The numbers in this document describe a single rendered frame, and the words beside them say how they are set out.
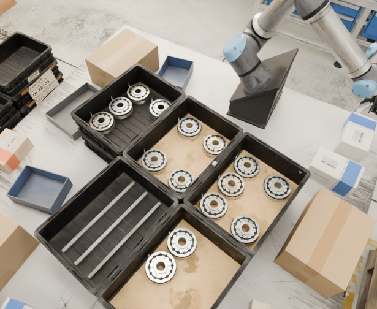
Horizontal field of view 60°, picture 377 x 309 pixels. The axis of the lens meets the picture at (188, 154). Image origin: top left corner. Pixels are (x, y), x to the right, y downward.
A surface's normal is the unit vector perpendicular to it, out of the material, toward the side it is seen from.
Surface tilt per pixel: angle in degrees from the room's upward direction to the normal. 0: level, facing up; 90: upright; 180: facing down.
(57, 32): 0
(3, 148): 0
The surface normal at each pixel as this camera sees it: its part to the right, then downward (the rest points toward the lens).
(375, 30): -0.48, 0.73
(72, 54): 0.02, -0.53
